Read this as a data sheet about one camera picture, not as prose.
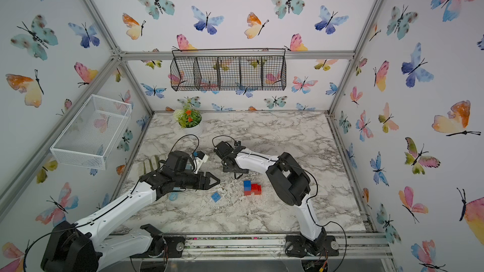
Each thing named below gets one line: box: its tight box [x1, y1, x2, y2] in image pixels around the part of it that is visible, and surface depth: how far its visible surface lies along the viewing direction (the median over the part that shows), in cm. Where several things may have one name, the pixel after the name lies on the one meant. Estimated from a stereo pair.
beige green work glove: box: [143, 154, 161, 175], surface depth 98 cm
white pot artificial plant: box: [173, 107, 203, 136], surface depth 100 cm
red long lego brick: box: [243, 183, 262, 196], surface depth 89 cm
